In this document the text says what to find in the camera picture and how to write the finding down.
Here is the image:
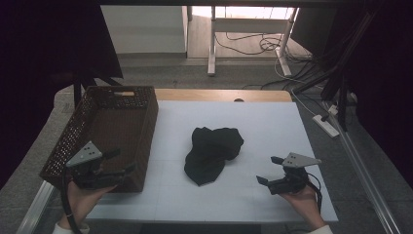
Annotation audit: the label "person's right hand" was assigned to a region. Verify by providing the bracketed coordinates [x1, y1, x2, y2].
[279, 183, 326, 230]

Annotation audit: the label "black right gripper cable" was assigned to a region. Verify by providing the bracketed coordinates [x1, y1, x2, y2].
[306, 172, 323, 215]

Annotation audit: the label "white floor cable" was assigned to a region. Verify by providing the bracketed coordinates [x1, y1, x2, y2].
[274, 58, 325, 119]

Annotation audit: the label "aluminium rail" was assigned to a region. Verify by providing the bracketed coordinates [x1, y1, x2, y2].
[16, 179, 58, 234]
[320, 100, 403, 234]

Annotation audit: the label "brown woven basket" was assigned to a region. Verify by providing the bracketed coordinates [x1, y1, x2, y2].
[39, 85, 160, 194]

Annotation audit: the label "white table mat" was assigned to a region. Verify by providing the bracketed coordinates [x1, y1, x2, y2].
[86, 99, 339, 224]

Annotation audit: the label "black metal stand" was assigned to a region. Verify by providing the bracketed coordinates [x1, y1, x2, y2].
[72, 66, 124, 109]

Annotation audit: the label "white power strip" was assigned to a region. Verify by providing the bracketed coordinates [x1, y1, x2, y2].
[312, 114, 341, 138]

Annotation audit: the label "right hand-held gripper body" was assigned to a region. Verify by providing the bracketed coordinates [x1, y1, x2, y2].
[267, 151, 322, 196]

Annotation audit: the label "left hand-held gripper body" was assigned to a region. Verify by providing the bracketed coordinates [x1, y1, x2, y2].
[65, 140, 128, 190]

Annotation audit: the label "person's left hand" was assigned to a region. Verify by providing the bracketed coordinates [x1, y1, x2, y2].
[57, 179, 118, 230]

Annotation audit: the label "white cabinet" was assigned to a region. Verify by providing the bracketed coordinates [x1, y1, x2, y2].
[100, 5, 190, 55]

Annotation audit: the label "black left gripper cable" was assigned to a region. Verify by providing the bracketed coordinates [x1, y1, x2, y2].
[60, 169, 83, 234]

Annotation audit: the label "black tripod stand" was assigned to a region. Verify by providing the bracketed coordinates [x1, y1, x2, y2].
[291, 9, 379, 133]

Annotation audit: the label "dark curtain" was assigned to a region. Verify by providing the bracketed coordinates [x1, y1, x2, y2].
[0, 0, 125, 190]
[324, 0, 413, 180]

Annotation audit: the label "black floor cables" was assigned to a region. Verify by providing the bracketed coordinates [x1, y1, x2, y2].
[213, 31, 284, 57]

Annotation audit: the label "white desk frame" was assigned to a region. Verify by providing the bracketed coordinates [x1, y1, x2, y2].
[207, 5, 298, 78]

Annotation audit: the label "black cloth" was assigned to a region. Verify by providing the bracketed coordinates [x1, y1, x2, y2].
[183, 126, 244, 187]

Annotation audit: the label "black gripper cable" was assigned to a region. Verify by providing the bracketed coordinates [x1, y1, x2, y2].
[60, 169, 83, 234]
[306, 172, 323, 215]

